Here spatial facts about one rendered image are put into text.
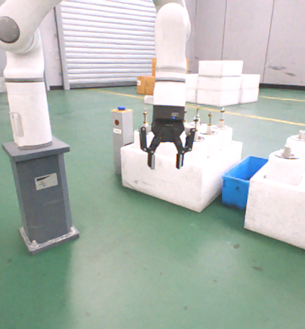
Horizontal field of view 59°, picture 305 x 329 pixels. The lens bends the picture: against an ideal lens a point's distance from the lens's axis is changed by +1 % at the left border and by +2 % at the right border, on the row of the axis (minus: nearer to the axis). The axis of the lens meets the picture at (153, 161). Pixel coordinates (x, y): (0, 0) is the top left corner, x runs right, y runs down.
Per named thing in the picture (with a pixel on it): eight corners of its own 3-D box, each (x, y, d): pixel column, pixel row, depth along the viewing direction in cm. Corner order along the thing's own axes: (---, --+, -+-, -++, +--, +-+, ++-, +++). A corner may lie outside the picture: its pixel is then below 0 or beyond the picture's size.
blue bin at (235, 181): (246, 212, 99) (249, 182, 95) (217, 203, 106) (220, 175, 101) (269, 184, 121) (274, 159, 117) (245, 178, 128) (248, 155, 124)
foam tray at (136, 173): (199, 213, 99) (203, 167, 92) (121, 186, 121) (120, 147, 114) (238, 178, 128) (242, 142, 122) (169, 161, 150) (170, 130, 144)
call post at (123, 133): (124, 176, 130) (121, 112, 120) (114, 173, 134) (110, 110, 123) (134, 172, 136) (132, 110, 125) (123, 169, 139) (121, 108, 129)
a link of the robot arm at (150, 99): (175, 105, 71) (177, 81, 70) (193, 106, 61) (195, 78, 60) (142, 104, 69) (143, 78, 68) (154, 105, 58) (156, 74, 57)
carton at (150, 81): (166, 95, 464) (166, 76, 454) (155, 96, 451) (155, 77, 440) (156, 93, 487) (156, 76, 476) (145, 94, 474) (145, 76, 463)
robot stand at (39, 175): (31, 256, 77) (11, 156, 66) (18, 232, 88) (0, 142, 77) (80, 237, 85) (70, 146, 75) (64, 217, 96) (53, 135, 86)
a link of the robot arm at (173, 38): (181, 80, 56) (187, 83, 65) (187, -2, 53) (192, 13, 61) (149, 80, 58) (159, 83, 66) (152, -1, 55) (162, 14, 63)
